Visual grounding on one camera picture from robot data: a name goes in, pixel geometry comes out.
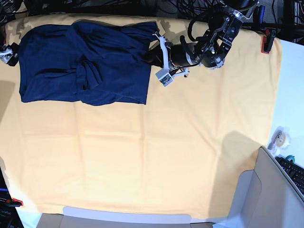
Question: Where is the yellow table cloth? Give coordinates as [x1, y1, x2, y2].
[0, 13, 282, 220]

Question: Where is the dark blue long-sleeve shirt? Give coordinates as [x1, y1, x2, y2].
[19, 21, 158, 106]

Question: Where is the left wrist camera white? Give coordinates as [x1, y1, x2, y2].
[156, 69, 174, 87]

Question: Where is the red clamp right top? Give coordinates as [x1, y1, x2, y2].
[261, 28, 276, 54]

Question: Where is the clear tape dispenser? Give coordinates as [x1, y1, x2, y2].
[267, 126, 291, 151]

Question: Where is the black keyboard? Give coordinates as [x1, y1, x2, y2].
[276, 157, 304, 194]

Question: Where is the green tape roll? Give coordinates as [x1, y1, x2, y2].
[285, 155, 295, 163]

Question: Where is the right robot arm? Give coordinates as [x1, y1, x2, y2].
[0, 0, 27, 67]

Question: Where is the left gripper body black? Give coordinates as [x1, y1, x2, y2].
[154, 32, 190, 78]

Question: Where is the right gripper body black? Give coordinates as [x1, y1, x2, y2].
[0, 43, 19, 67]

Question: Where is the red clamp left bottom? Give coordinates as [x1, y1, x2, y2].
[4, 199, 23, 207]

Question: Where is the red clamp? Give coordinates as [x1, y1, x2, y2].
[4, 199, 23, 207]
[261, 28, 276, 54]

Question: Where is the black power strip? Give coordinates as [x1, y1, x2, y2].
[47, 12, 66, 15]

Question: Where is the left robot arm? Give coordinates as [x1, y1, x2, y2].
[145, 0, 258, 84]

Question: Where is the white cardboard box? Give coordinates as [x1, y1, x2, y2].
[37, 147, 304, 228]

